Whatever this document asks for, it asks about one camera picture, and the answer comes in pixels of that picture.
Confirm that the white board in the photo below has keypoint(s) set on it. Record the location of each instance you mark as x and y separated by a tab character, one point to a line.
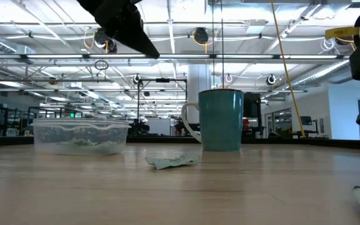
159	127

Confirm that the white building column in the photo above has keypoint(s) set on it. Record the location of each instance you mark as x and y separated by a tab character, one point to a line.
197	84

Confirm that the black frame rig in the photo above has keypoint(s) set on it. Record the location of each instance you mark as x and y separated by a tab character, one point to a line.
138	103

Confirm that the teal ceramic mug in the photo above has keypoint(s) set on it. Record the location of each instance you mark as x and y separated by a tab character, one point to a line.
220	122

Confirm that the computer monitor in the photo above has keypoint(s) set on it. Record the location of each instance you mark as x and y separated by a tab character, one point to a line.
306	120

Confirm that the clear plastic container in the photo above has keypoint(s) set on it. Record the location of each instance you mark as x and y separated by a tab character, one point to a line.
80	128

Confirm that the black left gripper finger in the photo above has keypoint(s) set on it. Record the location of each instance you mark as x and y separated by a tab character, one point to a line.
133	34

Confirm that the black cabinet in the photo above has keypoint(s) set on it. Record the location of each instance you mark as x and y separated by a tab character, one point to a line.
252	107

